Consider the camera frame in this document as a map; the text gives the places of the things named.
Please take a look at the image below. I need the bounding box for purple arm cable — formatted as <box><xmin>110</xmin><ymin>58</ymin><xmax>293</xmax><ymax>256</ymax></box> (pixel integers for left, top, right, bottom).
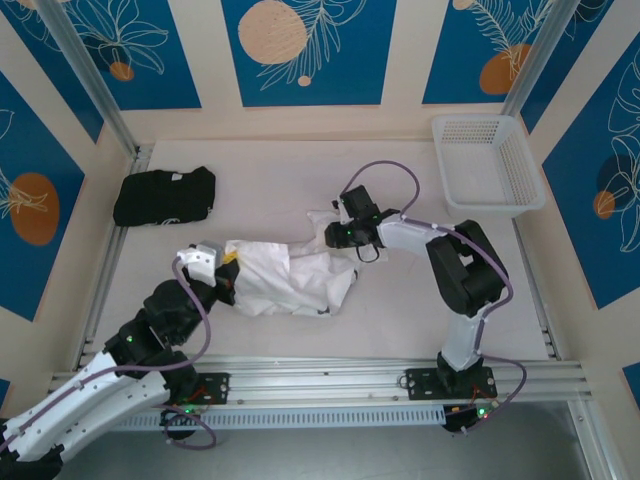
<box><xmin>343</xmin><ymin>159</ymin><xmax>529</xmax><ymax>435</ymax></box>
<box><xmin>0</xmin><ymin>254</ymin><xmax>219</xmax><ymax>450</ymax></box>

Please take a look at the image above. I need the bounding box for white t-shirt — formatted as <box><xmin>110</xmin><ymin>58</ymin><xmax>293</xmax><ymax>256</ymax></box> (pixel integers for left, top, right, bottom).
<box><xmin>222</xmin><ymin>208</ymin><xmax>391</xmax><ymax>317</ymax></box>

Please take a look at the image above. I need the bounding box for white perforated plastic basket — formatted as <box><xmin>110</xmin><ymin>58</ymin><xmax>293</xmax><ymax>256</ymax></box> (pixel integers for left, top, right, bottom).
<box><xmin>430</xmin><ymin>113</ymin><xmax>547</xmax><ymax>220</ymax></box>

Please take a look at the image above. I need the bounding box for aluminium frame bar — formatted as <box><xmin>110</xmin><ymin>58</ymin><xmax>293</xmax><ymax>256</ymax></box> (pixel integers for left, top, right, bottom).
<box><xmin>567</xmin><ymin>399</ymin><xmax>619</xmax><ymax>480</ymax></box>

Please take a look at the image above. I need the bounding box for white slotted cable duct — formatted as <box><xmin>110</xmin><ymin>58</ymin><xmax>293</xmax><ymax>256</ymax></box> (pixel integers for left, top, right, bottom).
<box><xmin>114</xmin><ymin>405</ymin><xmax>447</xmax><ymax>432</ymax></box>

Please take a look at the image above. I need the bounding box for aluminium frame post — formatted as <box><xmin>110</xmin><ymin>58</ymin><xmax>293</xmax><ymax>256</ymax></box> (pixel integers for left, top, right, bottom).
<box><xmin>501</xmin><ymin>0</ymin><xmax>586</xmax><ymax>117</ymax></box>
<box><xmin>35</xmin><ymin>0</ymin><xmax>141</xmax><ymax>159</ymax></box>

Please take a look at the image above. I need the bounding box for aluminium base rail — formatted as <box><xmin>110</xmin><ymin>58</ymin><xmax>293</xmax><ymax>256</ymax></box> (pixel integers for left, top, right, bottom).
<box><xmin>52</xmin><ymin>355</ymin><xmax>586</xmax><ymax>411</ymax></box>

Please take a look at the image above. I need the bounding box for blue floral wall panel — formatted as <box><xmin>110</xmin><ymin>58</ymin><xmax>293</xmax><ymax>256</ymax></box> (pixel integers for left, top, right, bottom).
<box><xmin>519</xmin><ymin>0</ymin><xmax>640</xmax><ymax>134</ymax></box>
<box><xmin>0</xmin><ymin>0</ymin><xmax>105</xmax><ymax>145</ymax></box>
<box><xmin>422</xmin><ymin>0</ymin><xmax>557</xmax><ymax>106</ymax></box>
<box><xmin>63</xmin><ymin>0</ymin><xmax>203</xmax><ymax>112</ymax></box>
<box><xmin>0</xmin><ymin>71</ymin><xmax>86</xmax><ymax>323</ymax></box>
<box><xmin>542</xmin><ymin>47</ymin><xmax>640</xmax><ymax>311</ymax></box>
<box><xmin>221</xmin><ymin>0</ymin><xmax>399</xmax><ymax>108</ymax></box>

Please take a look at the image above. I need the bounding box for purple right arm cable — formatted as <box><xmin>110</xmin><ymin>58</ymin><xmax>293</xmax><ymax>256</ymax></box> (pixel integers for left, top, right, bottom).
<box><xmin>343</xmin><ymin>159</ymin><xmax>529</xmax><ymax>435</ymax></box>

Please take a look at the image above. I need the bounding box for folded black t-shirt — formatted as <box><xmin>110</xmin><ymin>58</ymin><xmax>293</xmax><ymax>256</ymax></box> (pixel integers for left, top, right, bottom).
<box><xmin>112</xmin><ymin>166</ymin><xmax>218</xmax><ymax>229</ymax></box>

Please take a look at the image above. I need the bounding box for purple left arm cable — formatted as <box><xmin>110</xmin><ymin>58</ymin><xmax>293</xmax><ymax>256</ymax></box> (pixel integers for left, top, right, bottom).
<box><xmin>0</xmin><ymin>254</ymin><xmax>219</xmax><ymax>450</ymax></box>

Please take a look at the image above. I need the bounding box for small electronics board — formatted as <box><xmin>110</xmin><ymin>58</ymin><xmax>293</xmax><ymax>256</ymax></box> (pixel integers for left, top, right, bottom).
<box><xmin>159</xmin><ymin>404</ymin><xmax>202</xmax><ymax>427</ymax></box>
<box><xmin>442</xmin><ymin>402</ymin><xmax>502</xmax><ymax>435</ymax></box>

